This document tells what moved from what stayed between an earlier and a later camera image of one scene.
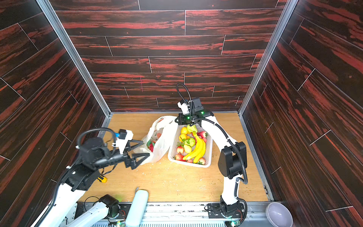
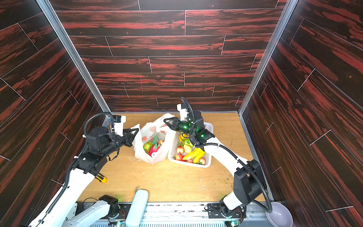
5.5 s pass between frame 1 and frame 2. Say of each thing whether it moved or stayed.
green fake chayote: moved
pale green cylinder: stayed
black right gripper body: moved
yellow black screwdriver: stayed
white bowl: stayed
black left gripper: moved
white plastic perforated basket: stayed
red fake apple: stayed
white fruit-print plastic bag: moved
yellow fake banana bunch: stayed
